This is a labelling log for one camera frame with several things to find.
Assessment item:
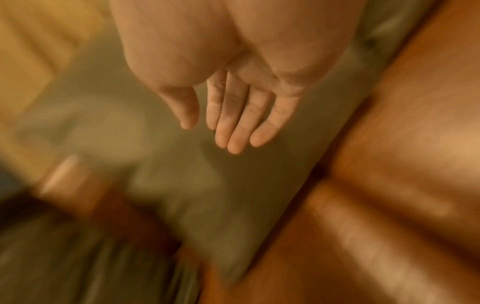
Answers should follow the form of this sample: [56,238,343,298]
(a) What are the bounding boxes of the brown leather sofa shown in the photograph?
[35,0,480,304]

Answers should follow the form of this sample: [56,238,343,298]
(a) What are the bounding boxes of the person's right hand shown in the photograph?
[108,0,367,155]

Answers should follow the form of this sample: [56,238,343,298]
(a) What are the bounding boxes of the person's grey trousers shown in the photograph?
[0,207,202,304]

